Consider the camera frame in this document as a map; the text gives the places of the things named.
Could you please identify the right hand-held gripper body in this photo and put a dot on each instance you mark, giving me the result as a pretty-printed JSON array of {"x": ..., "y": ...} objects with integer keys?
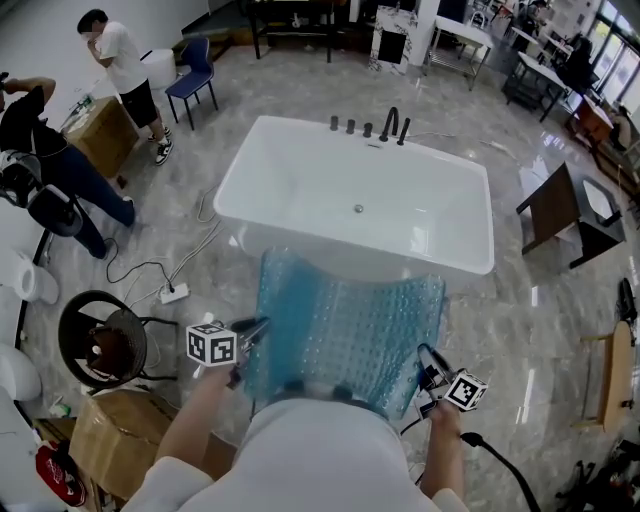
[{"x": 467, "y": 392}]

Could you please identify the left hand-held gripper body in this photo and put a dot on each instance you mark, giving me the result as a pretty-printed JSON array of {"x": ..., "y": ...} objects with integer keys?
[{"x": 210, "y": 346}]

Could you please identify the teal bubble bath mat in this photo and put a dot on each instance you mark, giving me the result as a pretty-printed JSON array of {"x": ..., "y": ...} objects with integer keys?
[{"x": 345, "y": 330}]

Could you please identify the white bathtub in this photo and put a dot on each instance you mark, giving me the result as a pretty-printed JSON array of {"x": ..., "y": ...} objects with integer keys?
[{"x": 350, "y": 175}]

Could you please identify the person's left forearm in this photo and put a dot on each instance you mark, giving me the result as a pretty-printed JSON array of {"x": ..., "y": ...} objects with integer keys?
[{"x": 190, "y": 425}]

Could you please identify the person's right forearm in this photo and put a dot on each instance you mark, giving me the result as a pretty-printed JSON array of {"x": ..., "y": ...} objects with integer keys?
[{"x": 445, "y": 450}]

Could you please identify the person's dark trousers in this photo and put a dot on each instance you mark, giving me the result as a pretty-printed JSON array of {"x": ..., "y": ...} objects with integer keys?
[{"x": 370, "y": 404}]

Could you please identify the white power strip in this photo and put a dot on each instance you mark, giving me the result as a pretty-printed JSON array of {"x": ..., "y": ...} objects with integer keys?
[{"x": 174, "y": 293}]

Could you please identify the brown bag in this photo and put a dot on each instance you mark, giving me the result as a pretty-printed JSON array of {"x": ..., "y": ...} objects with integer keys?
[{"x": 105, "y": 350}]

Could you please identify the person's white shirt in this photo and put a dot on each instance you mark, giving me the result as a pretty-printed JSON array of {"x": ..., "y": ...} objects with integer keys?
[{"x": 310, "y": 460}]

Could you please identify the large crumpled cardboard box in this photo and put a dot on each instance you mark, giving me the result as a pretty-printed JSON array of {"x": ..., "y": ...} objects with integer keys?
[{"x": 120, "y": 440}]

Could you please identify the dark wicker chair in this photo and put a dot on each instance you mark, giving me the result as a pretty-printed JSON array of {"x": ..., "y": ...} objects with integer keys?
[{"x": 72, "y": 325}]

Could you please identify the light wooden bench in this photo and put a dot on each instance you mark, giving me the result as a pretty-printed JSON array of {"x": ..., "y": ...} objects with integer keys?
[{"x": 617, "y": 380}]

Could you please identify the black equipment pile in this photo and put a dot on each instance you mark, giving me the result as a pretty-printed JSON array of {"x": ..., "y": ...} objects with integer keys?
[{"x": 600, "y": 480}]

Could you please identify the small green white packet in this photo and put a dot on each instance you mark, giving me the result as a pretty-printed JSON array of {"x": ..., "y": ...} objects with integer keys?
[{"x": 61, "y": 407}]

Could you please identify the small flat cardboard box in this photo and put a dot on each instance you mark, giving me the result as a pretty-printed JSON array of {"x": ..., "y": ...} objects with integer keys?
[{"x": 52, "y": 430}]

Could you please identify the black bag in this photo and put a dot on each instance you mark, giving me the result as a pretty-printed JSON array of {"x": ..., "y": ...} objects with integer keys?
[{"x": 627, "y": 300}]

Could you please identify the white toilet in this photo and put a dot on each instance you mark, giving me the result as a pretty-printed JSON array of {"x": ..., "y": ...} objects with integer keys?
[
  {"x": 17, "y": 372},
  {"x": 35, "y": 282}
]

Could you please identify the brown wooden table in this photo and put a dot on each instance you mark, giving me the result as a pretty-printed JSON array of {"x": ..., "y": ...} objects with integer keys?
[{"x": 550, "y": 210}]

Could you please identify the red cap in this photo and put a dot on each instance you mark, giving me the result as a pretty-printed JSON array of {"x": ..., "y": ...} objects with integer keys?
[{"x": 60, "y": 475}]

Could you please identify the black vanity with white basin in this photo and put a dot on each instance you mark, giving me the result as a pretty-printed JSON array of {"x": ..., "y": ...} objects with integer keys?
[{"x": 600, "y": 235}]

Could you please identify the black faucet knob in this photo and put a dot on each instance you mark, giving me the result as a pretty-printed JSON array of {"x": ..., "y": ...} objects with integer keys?
[
  {"x": 350, "y": 126},
  {"x": 334, "y": 123},
  {"x": 367, "y": 130}
]

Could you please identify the black hand shower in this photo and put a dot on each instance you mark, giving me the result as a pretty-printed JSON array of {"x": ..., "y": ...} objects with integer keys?
[{"x": 404, "y": 132}]

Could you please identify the blue chair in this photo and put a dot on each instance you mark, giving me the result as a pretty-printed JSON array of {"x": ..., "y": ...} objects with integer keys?
[{"x": 195, "y": 65}]

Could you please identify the white cylinder stool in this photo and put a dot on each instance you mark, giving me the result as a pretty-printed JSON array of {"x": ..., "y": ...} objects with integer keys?
[{"x": 160, "y": 67}]

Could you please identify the black table with white top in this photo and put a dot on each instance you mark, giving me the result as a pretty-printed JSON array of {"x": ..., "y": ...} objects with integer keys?
[{"x": 537, "y": 75}]

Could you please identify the marble patterned cabinet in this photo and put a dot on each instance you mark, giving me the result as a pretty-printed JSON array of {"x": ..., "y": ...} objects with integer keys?
[{"x": 392, "y": 45}]

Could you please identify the steel table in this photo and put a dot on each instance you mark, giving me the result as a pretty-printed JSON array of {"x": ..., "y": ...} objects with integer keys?
[{"x": 462, "y": 35}]

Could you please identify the black frame table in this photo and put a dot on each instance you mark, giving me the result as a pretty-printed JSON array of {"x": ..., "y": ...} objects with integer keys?
[{"x": 256, "y": 30}]

